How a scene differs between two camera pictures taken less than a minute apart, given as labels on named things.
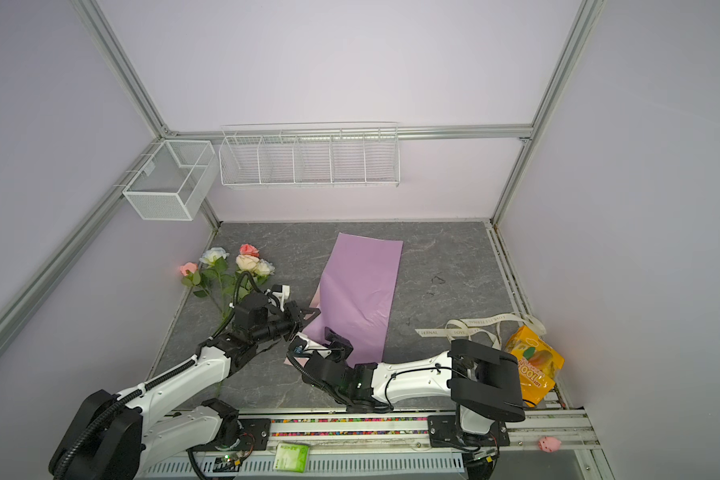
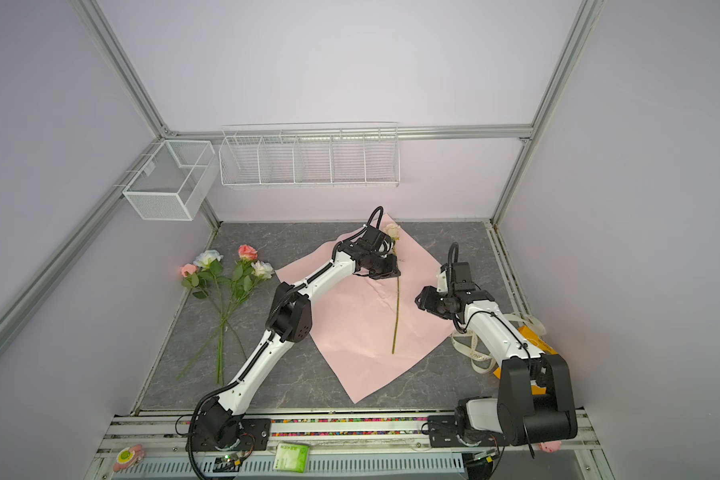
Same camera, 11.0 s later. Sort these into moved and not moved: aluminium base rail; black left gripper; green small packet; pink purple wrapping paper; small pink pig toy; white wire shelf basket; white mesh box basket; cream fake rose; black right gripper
Moved: pink purple wrapping paper; cream fake rose; black right gripper; black left gripper
Not moved: small pink pig toy; white mesh box basket; green small packet; aluminium base rail; white wire shelf basket
